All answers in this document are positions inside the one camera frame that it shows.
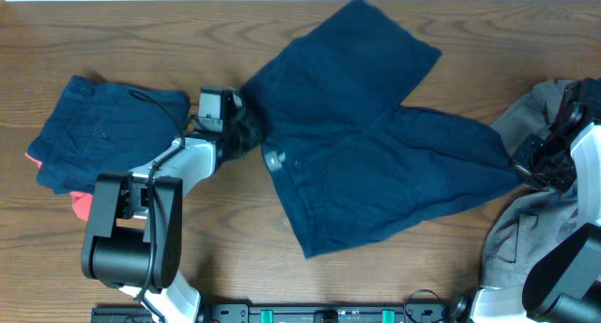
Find navy blue shorts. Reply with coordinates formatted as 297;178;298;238
241;0;520;258
27;75;190;191

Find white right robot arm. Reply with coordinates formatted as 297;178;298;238
468;102;600;322

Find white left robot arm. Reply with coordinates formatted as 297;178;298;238
81;88;263;323

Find folded navy blue shorts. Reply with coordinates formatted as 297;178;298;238
27;75;190;191

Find folded red garment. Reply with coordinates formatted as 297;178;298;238
24;153;93;222

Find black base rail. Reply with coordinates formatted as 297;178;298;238
91;302;466;323

